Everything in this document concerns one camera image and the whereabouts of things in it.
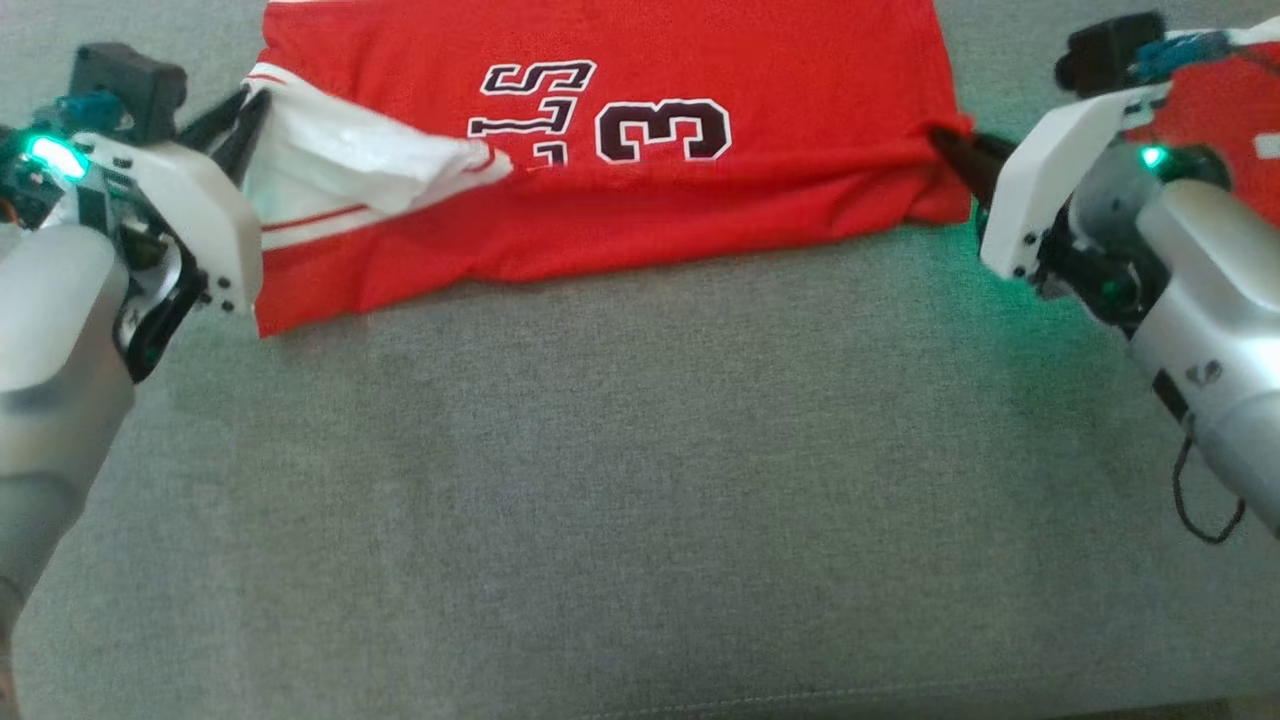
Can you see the red garment with white print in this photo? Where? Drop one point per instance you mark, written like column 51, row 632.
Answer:
column 1215, row 110

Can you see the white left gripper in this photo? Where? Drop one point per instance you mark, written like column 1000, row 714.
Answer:
column 190, row 215

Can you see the red Bulls basketball jersey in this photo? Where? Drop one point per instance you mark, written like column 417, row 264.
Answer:
column 700, row 180

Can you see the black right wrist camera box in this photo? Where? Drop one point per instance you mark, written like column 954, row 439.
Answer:
column 1105, row 50

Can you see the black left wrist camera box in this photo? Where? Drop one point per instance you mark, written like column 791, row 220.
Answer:
column 130, row 85

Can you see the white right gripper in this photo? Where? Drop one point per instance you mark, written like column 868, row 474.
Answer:
column 1050, row 180

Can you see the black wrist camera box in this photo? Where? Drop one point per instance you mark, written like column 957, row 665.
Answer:
column 1105, row 50
column 130, row 85

